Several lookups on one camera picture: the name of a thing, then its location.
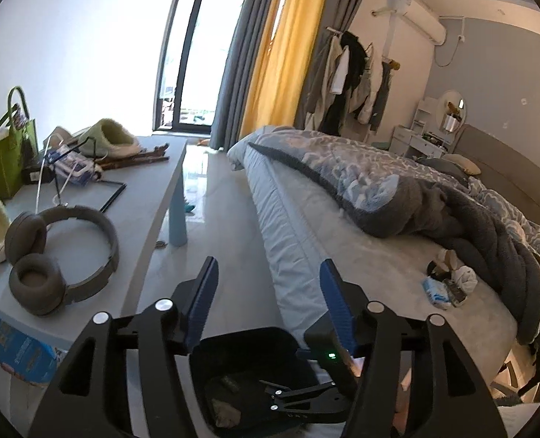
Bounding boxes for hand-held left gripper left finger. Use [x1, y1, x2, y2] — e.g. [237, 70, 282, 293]
[28, 255, 220, 438]

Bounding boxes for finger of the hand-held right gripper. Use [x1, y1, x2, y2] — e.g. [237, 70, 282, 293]
[259, 378, 344, 400]
[269, 397, 350, 426]

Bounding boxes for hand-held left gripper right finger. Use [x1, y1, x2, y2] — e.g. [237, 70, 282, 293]
[319, 258, 509, 438]

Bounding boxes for black trash bin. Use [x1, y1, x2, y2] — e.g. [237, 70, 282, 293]
[188, 326, 357, 438]

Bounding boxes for blue white tissue packet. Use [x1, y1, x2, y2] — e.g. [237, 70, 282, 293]
[421, 276, 453, 310]

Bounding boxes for black wrapper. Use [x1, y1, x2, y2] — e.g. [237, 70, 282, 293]
[427, 260, 453, 282]

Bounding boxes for dark grey packet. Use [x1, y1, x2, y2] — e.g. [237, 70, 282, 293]
[448, 283, 470, 307]

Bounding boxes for white cloth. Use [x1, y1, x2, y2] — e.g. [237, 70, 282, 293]
[450, 267, 479, 293]

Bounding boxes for crumpled grey paper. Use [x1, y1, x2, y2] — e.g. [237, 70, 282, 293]
[210, 399, 242, 427]

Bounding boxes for bed with grey sheet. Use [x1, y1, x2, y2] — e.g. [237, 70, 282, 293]
[226, 125, 540, 362]

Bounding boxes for light blue table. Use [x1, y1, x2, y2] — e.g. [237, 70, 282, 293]
[0, 134, 189, 377]

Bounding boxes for grey blue patterned blanket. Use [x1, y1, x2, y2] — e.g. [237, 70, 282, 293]
[247, 127, 540, 346]

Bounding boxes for wooden sticks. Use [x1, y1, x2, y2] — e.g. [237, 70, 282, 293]
[94, 143, 171, 170]

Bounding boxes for grey headphones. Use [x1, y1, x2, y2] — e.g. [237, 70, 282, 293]
[4, 205, 120, 316]

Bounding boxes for white dressing table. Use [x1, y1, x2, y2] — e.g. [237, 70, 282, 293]
[391, 99, 459, 159]

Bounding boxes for beige pillow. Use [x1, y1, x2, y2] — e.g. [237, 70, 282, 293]
[440, 153, 483, 177]

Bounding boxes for blue printed box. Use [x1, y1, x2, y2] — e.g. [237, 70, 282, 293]
[0, 306, 70, 385]

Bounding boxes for small black box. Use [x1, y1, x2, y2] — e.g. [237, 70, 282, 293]
[22, 155, 54, 184]

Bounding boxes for hanging dark garment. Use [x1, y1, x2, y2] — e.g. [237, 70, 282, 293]
[368, 58, 397, 131]

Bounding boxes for hanging grey coat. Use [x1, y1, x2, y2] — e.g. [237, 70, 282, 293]
[303, 36, 340, 131]

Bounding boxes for hanging beige jacket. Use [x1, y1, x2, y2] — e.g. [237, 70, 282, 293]
[349, 57, 385, 125]

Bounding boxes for grey headboard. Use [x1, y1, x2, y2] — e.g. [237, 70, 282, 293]
[452, 123, 540, 234]

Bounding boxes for oval mirror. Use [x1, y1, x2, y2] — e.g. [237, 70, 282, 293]
[436, 89, 468, 134]

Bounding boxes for green tote bag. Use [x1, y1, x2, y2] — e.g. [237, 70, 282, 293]
[0, 86, 39, 200]

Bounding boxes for hanging white shirt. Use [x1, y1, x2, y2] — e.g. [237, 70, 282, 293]
[329, 46, 351, 95]

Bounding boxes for grey curtain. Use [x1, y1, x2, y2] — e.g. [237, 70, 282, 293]
[294, 0, 376, 129]
[210, 0, 294, 151]

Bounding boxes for black framed glass door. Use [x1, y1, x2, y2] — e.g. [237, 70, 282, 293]
[151, 0, 253, 134]

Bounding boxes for hanging black jacket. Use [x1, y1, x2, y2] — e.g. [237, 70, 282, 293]
[319, 31, 367, 136]

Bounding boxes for yellow curtain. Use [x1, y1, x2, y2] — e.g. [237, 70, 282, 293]
[238, 0, 335, 141]

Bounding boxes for white air conditioner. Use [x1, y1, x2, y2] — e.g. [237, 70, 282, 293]
[376, 0, 448, 47]

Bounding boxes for black wire stand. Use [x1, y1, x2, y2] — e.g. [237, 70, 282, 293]
[46, 139, 128, 213]

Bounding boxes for white cable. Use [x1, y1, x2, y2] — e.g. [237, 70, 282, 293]
[35, 146, 52, 216]

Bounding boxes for air conditioner power cable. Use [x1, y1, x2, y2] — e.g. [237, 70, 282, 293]
[433, 35, 467, 68]

